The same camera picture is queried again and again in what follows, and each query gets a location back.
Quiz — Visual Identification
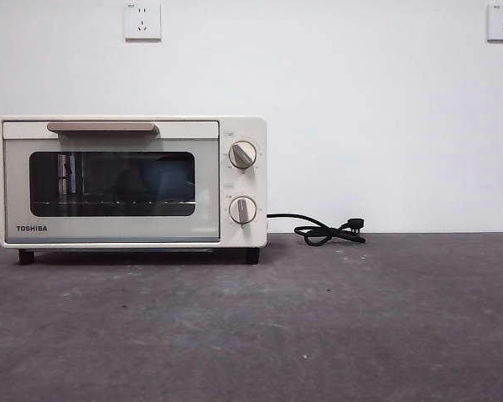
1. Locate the black power cable with plug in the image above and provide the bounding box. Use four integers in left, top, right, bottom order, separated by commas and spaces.
266, 212, 367, 247

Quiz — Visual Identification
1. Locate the blue ribbed bowl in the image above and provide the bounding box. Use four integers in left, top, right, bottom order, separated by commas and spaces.
140, 161, 194, 198

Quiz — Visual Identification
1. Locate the beige oven knob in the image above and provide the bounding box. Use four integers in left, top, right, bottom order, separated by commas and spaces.
227, 195, 258, 228
227, 141, 259, 170

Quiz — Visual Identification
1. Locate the cream white toaster oven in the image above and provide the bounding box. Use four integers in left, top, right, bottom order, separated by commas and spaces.
0, 116, 268, 265

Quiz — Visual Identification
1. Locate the metal wire oven rack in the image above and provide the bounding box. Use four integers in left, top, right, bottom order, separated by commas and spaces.
33, 199, 196, 207

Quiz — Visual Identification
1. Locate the glass oven door beige handle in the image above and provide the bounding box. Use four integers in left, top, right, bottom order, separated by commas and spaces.
2, 120, 221, 245

